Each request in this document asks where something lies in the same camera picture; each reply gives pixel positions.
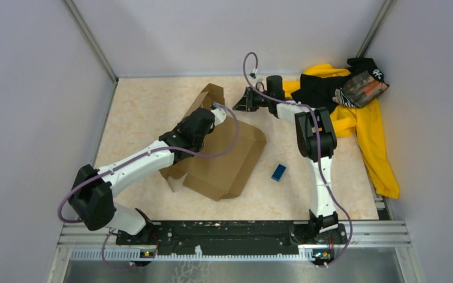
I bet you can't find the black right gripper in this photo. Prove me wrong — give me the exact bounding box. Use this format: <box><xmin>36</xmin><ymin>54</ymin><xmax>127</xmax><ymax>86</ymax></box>
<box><xmin>231</xmin><ymin>87</ymin><xmax>271</xmax><ymax>113</ymax></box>

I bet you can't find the brown cardboard box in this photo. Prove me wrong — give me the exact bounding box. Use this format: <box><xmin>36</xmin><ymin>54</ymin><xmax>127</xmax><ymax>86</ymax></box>
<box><xmin>159</xmin><ymin>83</ymin><xmax>267</xmax><ymax>201</ymax></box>

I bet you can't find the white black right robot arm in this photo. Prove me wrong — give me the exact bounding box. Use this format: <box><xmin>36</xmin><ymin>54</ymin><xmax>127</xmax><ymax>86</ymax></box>
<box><xmin>234</xmin><ymin>75</ymin><xmax>339</xmax><ymax>243</ymax></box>

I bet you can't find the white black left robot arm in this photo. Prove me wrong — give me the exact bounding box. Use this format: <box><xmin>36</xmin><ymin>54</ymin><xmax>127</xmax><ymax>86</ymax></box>
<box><xmin>67</xmin><ymin>108</ymin><xmax>227</xmax><ymax>244</ymax></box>

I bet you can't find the small blue block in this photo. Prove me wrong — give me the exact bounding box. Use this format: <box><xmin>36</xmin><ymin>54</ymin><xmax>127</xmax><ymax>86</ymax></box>
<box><xmin>271</xmin><ymin>164</ymin><xmax>287</xmax><ymax>182</ymax></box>

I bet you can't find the black cloth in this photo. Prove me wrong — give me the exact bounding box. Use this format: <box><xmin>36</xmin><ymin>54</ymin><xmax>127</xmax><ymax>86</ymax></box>
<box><xmin>283</xmin><ymin>58</ymin><xmax>379</xmax><ymax>112</ymax></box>

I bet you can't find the patterned grey pouch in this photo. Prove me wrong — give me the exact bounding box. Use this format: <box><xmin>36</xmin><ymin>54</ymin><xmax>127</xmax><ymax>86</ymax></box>
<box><xmin>332</xmin><ymin>68</ymin><xmax>389</xmax><ymax>108</ymax></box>

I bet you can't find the yellow cloth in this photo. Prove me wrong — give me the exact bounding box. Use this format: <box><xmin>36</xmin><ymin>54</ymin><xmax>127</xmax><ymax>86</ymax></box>
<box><xmin>283</xmin><ymin>63</ymin><xmax>401</xmax><ymax>200</ymax></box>

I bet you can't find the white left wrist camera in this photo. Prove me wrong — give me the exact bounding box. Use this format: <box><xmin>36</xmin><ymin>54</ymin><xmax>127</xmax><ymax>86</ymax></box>
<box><xmin>211</xmin><ymin>101</ymin><xmax>227</xmax><ymax>127</ymax></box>

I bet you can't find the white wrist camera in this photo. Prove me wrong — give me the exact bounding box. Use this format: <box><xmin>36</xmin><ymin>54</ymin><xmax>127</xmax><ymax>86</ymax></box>
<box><xmin>211</xmin><ymin>101</ymin><xmax>227</xmax><ymax>127</ymax></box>
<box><xmin>248</xmin><ymin>68</ymin><xmax>264</xmax><ymax>85</ymax></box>

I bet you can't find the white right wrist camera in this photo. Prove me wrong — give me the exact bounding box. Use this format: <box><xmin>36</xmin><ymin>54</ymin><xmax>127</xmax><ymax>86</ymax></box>
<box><xmin>248</xmin><ymin>68</ymin><xmax>264</xmax><ymax>85</ymax></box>

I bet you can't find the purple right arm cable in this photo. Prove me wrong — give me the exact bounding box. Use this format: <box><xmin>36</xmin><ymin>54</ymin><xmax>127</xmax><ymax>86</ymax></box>
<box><xmin>242</xmin><ymin>51</ymin><xmax>353</xmax><ymax>268</ymax></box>

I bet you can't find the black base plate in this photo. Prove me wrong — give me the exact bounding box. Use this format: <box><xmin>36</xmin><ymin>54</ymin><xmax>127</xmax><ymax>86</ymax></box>
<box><xmin>116</xmin><ymin>221</ymin><xmax>347</xmax><ymax>256</ymax></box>

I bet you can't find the aluminium frame rail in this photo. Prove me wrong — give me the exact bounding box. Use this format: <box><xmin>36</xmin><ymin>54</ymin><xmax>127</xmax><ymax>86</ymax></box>
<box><xmin>47</xmin><ymin>220</ymin><xmax>424</xmax><ymax>282</ymax></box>

